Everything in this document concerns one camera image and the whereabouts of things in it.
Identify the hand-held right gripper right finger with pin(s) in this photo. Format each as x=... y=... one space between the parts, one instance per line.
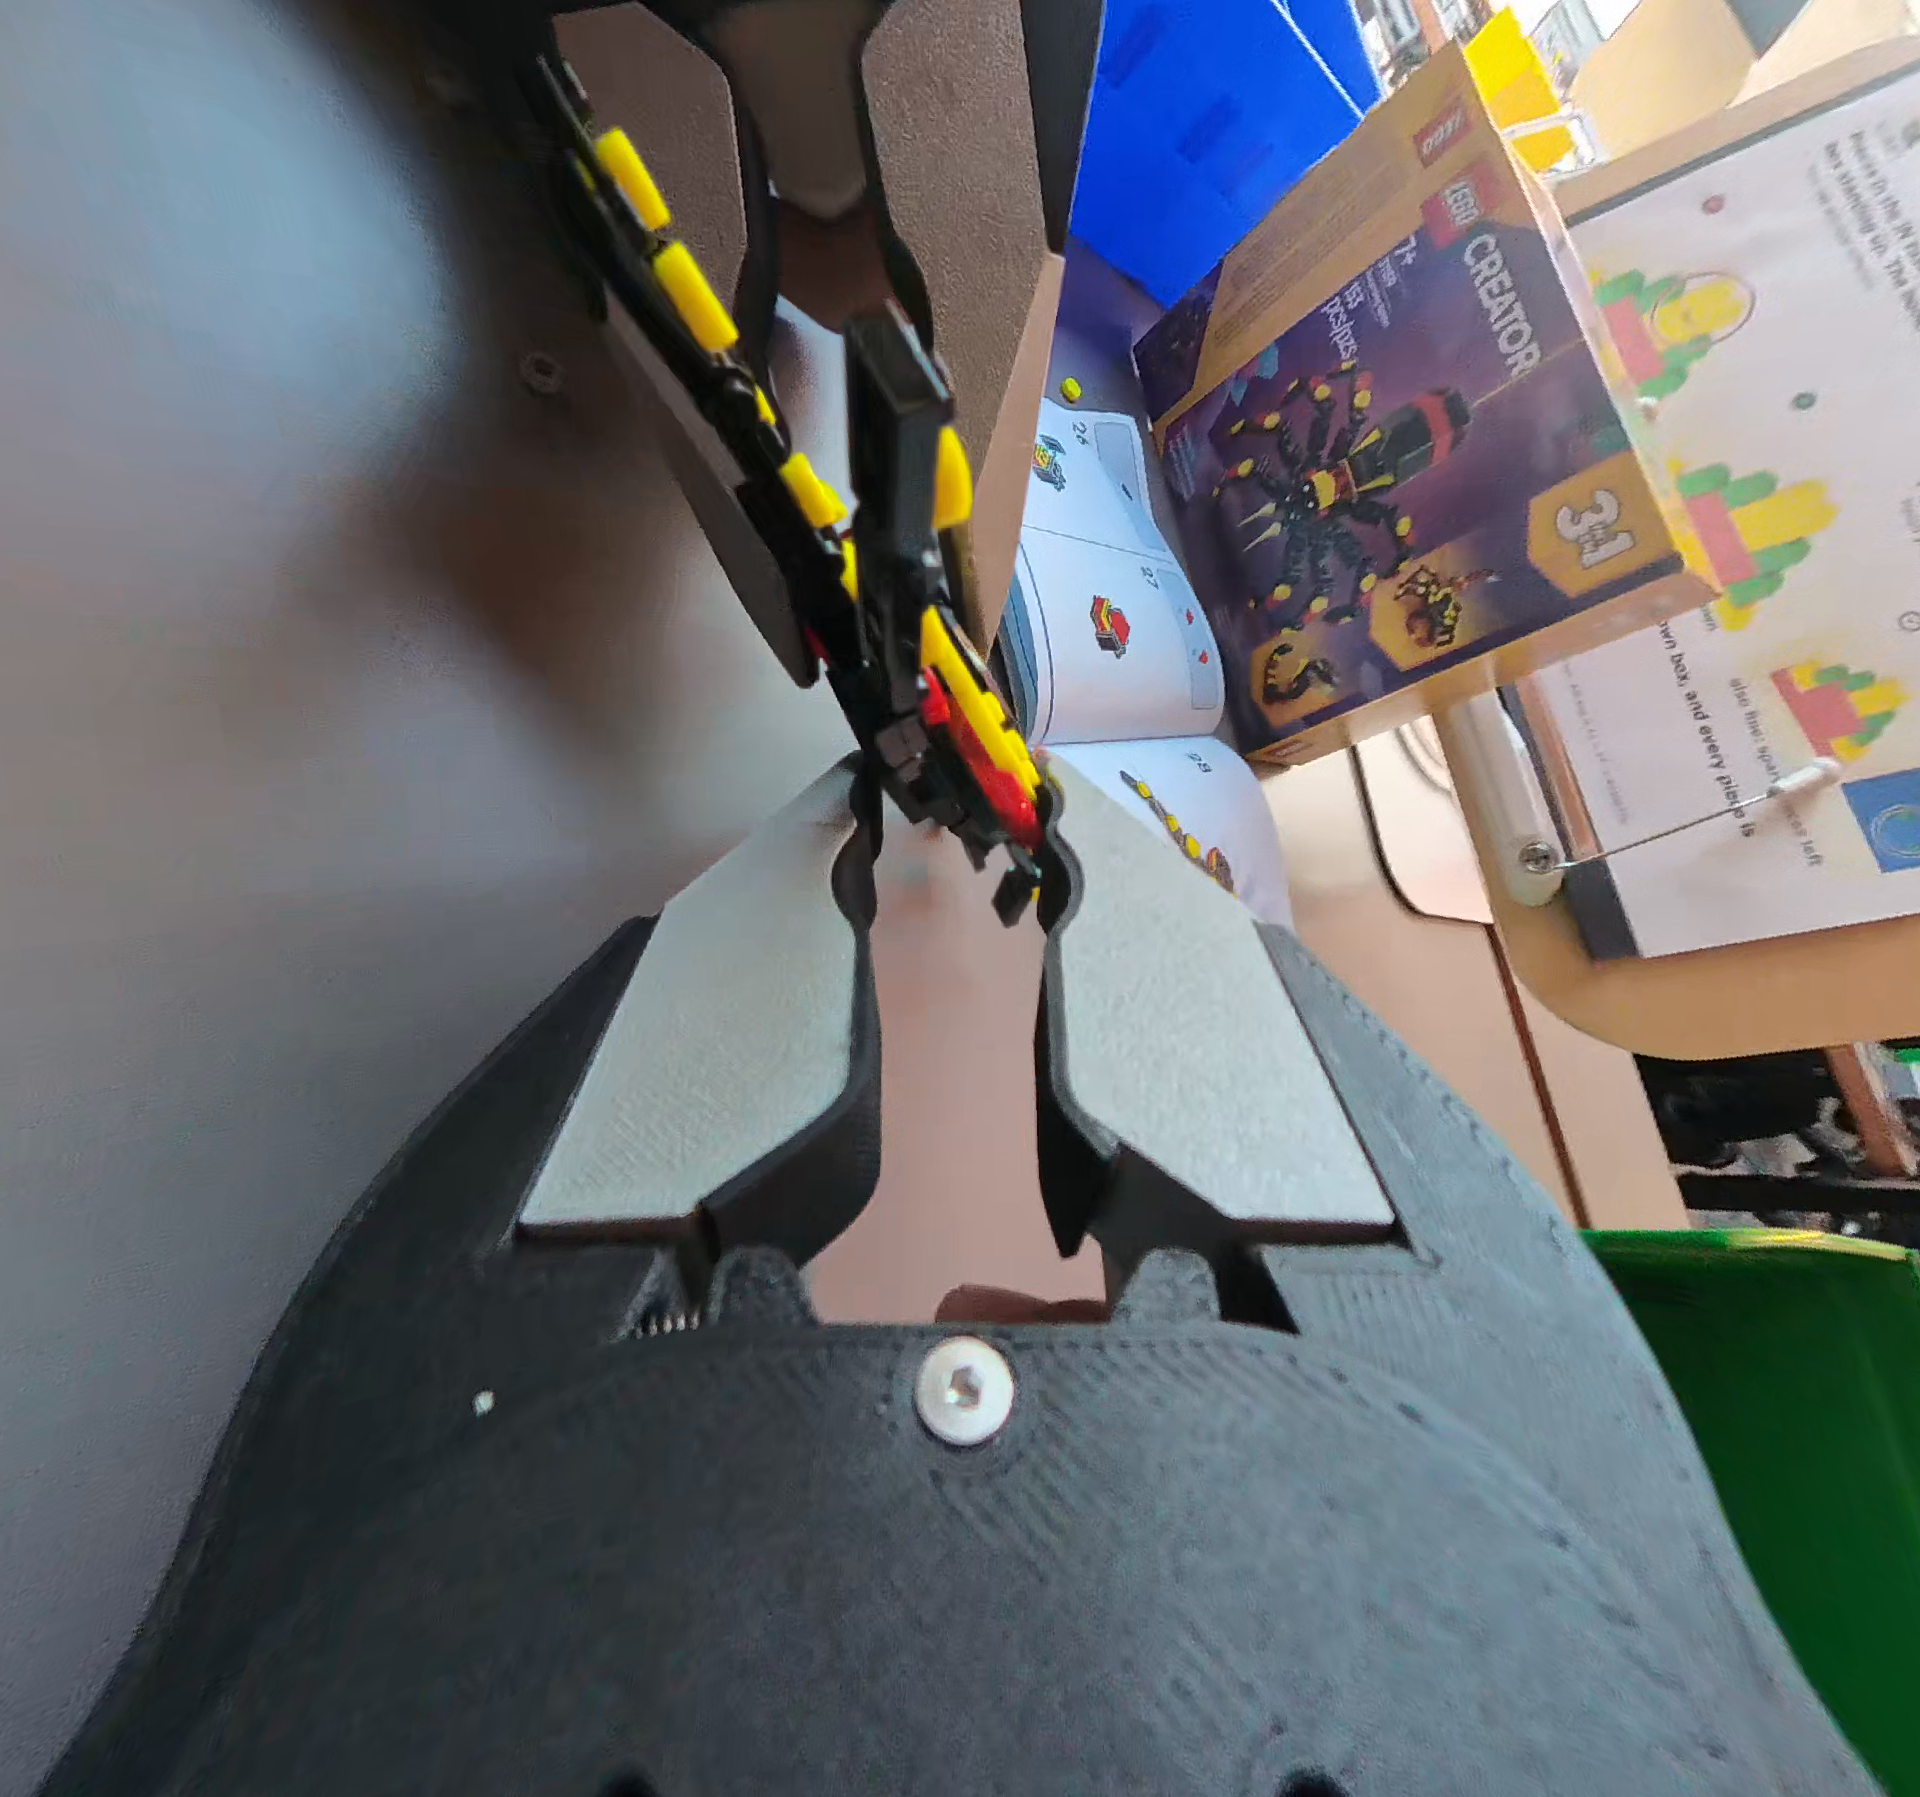
x=1215 y=1062

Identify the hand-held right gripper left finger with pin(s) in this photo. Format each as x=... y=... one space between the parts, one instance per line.
x=705 y=1032

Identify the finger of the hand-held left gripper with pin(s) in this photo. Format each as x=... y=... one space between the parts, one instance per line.
x=668 y=163
x=961 y=223

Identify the black yellow red lego model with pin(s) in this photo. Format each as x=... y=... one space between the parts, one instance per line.
x=899 y=582

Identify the white lego instruction booklet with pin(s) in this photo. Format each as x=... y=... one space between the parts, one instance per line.
x=1109 y=582

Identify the purple lego set box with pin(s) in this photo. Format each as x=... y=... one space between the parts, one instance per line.
x=1394 y=476

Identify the blue plastic bin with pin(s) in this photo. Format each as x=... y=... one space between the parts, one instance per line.
x=1199 y=116

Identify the yellow box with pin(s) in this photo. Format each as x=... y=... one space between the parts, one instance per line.
x=1517 y=87

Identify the green plastic bin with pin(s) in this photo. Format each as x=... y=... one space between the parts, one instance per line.
x=1786 y=1452

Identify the printed instruction board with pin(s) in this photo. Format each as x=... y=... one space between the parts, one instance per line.
x=1754 y=506

